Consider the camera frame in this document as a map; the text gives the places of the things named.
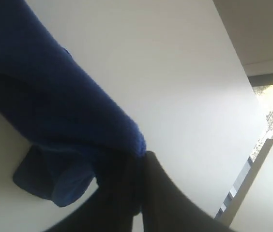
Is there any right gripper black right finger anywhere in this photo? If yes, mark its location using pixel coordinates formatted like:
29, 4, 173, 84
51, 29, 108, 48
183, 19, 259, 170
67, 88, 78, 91
142, 151, 231, 232

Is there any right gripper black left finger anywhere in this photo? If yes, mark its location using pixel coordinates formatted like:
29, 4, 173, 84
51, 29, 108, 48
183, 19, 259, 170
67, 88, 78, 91
47, 157, 141, 232

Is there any blue microfibre towel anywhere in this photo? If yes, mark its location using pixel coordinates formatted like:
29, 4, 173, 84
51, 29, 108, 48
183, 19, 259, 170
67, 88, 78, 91
0, 0, 146, 207

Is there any neighbouring white table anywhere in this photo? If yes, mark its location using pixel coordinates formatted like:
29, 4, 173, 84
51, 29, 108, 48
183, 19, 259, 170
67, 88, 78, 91
219, 139, 273, 232

